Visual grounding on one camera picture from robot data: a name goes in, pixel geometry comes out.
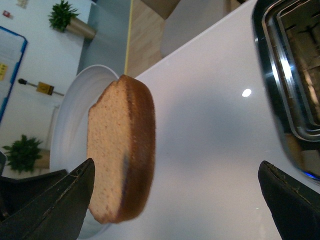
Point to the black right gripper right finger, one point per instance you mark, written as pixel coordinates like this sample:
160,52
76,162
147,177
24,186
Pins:
294,207

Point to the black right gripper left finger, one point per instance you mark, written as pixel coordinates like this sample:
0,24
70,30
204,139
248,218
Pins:
46,207

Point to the white round plate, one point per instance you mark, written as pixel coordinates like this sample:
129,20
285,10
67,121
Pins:
69,138

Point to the brown bread slice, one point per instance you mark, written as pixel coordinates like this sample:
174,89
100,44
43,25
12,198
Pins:
121,141

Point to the white chrome two-slot toaster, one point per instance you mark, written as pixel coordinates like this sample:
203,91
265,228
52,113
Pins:
287,36

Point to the blue framed notice board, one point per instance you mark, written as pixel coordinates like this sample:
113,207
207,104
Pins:
12,49

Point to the potted plant gold pot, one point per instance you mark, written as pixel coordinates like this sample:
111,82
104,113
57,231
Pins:
63,17

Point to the beige left chair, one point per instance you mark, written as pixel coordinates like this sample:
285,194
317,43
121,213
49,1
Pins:
186,19

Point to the yellow wall handle fixture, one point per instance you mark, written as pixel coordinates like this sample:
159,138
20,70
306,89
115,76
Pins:
41,87

